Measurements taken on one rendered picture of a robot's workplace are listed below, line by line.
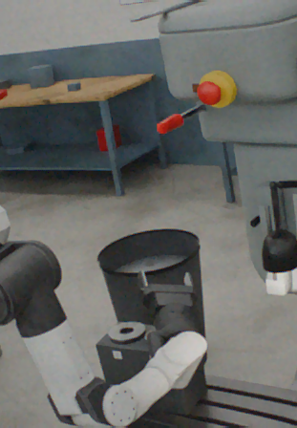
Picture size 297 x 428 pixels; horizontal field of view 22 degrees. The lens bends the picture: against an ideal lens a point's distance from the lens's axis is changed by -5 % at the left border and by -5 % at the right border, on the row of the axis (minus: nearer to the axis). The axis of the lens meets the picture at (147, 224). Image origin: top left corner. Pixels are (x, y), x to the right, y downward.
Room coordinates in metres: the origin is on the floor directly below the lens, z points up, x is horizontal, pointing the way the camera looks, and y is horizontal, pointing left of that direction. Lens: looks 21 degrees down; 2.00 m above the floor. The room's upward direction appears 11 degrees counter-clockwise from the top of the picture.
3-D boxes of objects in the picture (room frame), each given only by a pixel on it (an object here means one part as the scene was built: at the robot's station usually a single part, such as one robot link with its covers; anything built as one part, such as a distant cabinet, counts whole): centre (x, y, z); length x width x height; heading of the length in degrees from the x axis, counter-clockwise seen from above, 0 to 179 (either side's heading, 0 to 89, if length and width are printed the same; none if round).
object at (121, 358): (1.61, 0.05, 1.03); 0.22 x 0.12 x 0.20; 58
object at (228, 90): (1.18, -0.15, 1.76); 0.06 x 0.02 x 0.06; 52
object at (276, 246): (1.19, -0.22, 1.46); 0.07 x 0.07 x 0.06
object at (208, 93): (1.17, -0.14, 1.76); 0.04 x 0.03 x 0.04; 52
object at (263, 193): (1.28, -0.22, 1.45); 0.04 x 0.04 x 0.21; 52
